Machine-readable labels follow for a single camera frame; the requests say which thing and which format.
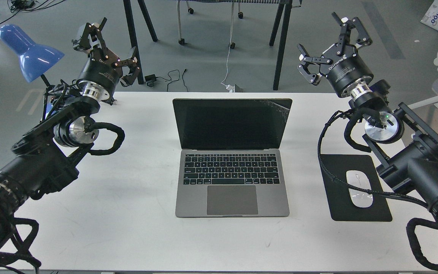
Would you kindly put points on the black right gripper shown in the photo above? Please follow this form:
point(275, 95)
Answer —
point(340, 64)

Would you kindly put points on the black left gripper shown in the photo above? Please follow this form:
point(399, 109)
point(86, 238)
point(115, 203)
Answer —
point(102, 71)

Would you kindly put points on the grey laptop computer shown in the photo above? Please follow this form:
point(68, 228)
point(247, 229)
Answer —
point(230, 162)

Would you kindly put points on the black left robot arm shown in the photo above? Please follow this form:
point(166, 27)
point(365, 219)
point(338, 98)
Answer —
point(47, 155)

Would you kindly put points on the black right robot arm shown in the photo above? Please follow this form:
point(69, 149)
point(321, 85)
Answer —
point(405, 145)

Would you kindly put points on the blue desk lamp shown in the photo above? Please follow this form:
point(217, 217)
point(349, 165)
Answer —
point(34, 59)

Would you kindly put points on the black mouse pad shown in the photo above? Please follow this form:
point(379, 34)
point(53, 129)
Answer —
point(338, 199)

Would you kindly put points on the black power adapter with cable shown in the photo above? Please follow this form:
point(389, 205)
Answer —
point(150, 80)

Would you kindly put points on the black table frame legs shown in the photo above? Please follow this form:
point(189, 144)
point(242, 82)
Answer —
point(283, 14)

